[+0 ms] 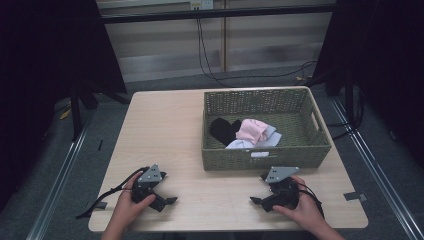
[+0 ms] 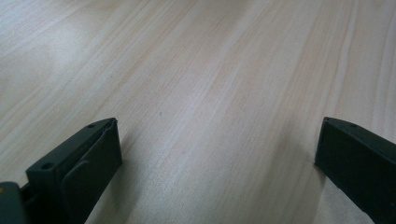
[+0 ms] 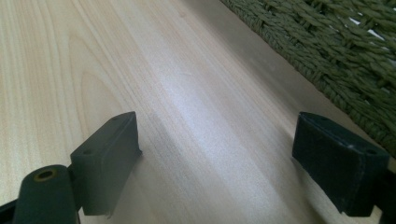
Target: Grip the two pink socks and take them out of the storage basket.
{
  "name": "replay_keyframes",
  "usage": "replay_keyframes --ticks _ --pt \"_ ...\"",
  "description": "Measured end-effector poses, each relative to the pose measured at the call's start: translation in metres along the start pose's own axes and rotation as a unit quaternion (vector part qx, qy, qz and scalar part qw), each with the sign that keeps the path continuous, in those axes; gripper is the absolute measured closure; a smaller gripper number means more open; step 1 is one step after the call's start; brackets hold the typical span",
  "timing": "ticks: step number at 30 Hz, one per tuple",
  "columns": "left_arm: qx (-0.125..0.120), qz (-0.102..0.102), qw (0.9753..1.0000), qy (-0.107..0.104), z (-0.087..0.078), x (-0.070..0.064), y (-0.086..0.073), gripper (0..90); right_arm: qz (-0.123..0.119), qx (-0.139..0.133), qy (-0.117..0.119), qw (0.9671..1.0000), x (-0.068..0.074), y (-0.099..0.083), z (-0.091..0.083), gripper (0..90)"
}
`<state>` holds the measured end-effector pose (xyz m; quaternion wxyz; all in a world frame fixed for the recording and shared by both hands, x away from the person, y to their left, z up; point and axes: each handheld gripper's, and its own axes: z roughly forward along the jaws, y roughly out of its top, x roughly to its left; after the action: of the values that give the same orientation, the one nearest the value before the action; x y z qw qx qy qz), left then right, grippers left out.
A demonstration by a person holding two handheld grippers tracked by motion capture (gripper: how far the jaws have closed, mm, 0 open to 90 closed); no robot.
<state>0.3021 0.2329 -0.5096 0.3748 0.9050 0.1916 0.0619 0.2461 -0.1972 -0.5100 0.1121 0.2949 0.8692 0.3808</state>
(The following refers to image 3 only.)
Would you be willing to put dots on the green woven basket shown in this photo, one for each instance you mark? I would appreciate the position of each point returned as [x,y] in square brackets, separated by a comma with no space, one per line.
[336,53]

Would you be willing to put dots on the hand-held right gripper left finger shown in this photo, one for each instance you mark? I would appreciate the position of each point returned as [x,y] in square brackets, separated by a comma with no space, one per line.
[104,161]

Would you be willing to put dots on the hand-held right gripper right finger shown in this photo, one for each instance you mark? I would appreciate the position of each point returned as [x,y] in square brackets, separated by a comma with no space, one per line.
[336,161]

